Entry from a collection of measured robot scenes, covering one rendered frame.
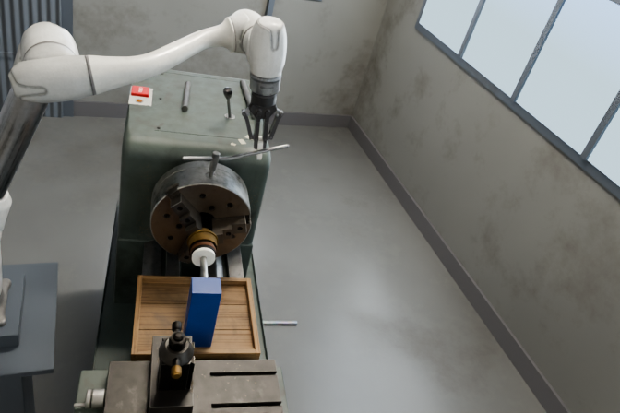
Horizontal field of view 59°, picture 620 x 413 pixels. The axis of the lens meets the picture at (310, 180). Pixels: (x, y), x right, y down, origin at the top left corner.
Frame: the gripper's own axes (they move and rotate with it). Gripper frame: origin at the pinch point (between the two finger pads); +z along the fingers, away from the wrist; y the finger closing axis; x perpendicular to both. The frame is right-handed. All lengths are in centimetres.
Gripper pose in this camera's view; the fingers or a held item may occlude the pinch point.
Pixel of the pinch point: (259, 148)
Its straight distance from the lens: 173.1
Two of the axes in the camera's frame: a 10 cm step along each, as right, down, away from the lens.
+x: -1.9, -5.9, 7.9
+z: -1.2, 8.1, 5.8
